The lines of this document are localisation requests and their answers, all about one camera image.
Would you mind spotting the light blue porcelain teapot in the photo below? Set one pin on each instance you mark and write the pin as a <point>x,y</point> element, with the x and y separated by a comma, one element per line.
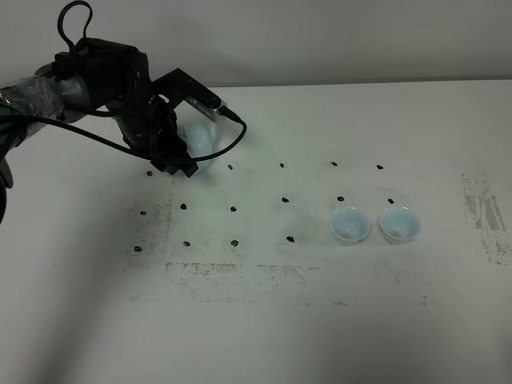
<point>199,138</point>

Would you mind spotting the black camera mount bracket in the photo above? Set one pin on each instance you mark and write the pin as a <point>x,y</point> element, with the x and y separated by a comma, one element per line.
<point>177,85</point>

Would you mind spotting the left light blue teacup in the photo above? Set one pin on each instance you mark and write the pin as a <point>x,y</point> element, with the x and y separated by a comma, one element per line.
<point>349,225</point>

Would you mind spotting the light blue teacup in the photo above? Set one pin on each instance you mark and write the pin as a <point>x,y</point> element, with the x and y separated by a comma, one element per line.
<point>399,224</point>
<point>349,225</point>

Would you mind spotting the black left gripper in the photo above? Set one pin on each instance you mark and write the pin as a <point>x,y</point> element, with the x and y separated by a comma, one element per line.
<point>111,80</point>

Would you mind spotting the right light blue teacup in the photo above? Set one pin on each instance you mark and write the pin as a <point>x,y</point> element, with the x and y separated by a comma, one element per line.
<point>399,224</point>

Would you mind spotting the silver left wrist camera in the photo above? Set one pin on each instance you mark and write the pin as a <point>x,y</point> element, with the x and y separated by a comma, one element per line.
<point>211,113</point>

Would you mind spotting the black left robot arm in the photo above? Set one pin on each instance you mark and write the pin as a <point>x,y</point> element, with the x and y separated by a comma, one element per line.
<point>36,96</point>

